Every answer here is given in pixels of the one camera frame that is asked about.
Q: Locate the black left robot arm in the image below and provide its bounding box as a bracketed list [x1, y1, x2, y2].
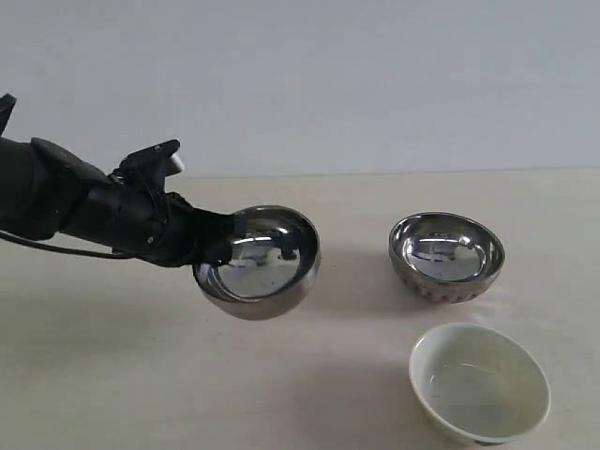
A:
[1, 138, 234, 267]

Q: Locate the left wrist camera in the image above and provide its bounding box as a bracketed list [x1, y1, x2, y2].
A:
[117, 139, 185, 191]

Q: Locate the white ceramic bowl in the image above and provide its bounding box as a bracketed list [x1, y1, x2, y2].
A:
[408, 322, 551, 446]

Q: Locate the ribbed stainless steel bowl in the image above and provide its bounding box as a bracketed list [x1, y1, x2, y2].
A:
[388, 212, 505, 304]

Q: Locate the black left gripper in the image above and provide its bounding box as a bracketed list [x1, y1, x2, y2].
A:
[60, 175, 234, 267]

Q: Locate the smooth stainless steel bowl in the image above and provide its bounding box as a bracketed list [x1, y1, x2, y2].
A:
[192, 205, 321, 321]

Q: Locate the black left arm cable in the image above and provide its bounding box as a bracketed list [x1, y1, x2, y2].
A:
[0, 230, 137, 261]

